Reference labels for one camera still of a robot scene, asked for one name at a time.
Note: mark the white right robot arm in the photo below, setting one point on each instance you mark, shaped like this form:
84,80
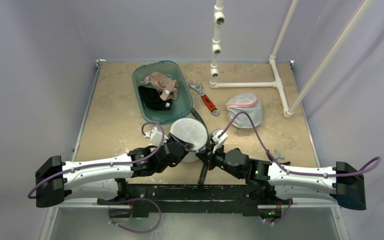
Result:
341,183

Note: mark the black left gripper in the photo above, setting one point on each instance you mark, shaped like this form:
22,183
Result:
187,146

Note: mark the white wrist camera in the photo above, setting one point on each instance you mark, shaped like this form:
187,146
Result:
217,139
155,136

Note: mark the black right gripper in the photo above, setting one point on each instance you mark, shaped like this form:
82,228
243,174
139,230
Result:
207,156

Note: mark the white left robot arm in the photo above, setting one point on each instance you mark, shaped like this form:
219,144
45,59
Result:
57,180

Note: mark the teal plastic basin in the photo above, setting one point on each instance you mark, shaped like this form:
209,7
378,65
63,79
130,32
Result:
181,107

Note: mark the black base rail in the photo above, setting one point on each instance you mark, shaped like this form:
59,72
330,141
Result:
247,200

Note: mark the small pink-zip mesh bag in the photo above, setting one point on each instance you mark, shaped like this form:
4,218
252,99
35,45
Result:
245,102

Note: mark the small metal clamp tool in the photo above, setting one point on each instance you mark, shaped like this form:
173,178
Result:
277,155

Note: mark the beige bra in basin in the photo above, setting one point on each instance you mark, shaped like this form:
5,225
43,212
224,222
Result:
167,87

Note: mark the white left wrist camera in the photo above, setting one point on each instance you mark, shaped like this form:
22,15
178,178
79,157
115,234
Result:
155,136

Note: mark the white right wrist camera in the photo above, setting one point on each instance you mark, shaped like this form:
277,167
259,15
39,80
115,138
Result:
217,139

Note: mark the red-handled adjustable wrench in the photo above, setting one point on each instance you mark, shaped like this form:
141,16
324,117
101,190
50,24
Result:
206,100

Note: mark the black garment in basin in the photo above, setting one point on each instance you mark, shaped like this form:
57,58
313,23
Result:
152,100

